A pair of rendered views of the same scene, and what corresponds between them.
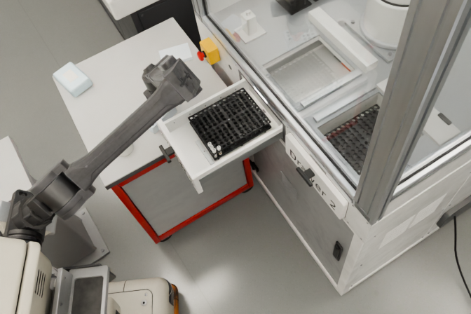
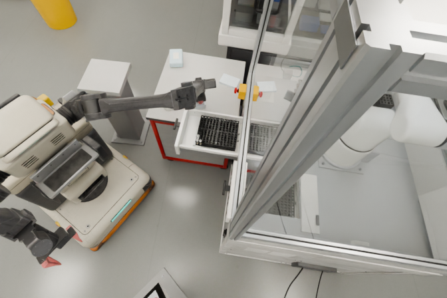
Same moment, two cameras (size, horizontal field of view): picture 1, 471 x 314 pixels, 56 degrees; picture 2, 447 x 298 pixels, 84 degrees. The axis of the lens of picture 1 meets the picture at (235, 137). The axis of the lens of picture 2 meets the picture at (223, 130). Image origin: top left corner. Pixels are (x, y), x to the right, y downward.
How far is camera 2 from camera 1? 0.35 m
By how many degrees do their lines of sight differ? 12
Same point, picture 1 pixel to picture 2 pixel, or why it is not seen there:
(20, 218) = (71, 104)
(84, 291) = (80, 156)
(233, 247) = (193, 188)
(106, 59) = (198, 59)
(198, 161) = (189, 139)
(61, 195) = (90, 108)
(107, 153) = (122, 105)
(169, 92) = (168, 98)
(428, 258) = (277, 274)
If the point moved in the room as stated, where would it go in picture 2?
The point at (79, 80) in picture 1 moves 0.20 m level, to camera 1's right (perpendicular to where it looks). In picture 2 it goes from (177, 60) to (201, 72)
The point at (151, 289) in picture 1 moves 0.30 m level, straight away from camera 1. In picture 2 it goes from (139, 176) to (136, 142)
